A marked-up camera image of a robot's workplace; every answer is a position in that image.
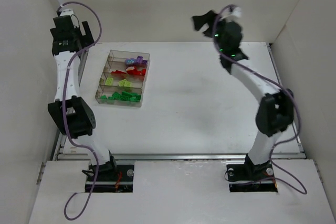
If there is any green square lego in tray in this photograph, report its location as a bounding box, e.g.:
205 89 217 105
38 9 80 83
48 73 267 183
130 95 141 102

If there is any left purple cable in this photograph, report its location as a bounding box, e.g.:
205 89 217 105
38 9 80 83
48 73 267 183
61 1 103 220

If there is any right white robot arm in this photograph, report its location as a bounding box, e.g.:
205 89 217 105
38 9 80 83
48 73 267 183
192 9 293 176

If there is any small green lego bottom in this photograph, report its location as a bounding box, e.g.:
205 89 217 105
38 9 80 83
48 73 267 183
100 95 108 101

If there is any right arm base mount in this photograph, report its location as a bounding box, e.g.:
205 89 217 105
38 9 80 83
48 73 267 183
224 163 278 193

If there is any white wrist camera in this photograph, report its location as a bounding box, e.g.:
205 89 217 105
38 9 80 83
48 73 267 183
225 6 242 22
56 7 75 17

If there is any red arch lego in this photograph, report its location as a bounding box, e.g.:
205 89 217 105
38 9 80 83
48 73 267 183
111 70 128 74

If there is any aluminium rail front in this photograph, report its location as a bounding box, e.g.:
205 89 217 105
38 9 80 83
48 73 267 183
57 153 306 161

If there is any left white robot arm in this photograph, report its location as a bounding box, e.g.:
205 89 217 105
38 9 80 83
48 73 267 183
48 9 118 179

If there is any large red lego block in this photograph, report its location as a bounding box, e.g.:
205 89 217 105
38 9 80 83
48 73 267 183
126 66 142 76

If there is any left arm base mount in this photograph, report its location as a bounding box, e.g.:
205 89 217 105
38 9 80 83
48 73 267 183
93 162 134 193

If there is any purple square lego brick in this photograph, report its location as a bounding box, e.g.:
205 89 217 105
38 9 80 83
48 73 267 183
134 56 148 66

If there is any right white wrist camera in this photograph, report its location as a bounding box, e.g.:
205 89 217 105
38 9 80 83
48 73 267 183
225 6 242 22

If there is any lime lego in tray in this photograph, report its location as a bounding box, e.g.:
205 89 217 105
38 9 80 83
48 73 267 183
118 79 132 88

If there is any lime lego pile block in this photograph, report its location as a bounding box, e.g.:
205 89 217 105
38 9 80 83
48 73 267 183
104 77 114 86

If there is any purple cable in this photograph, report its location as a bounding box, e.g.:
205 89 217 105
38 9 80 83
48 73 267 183
212 4 308 196
61 1 103 220

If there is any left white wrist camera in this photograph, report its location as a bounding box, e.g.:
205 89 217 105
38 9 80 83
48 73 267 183
56 7 75 17

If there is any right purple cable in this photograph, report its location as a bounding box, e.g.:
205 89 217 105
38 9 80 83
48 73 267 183
212 4 308 196

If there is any clear compartment organizer tray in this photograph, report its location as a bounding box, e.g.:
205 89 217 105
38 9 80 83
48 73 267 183
95 50 150 108

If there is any dark green flat lego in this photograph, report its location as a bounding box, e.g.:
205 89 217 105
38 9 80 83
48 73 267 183
108 91 140 101

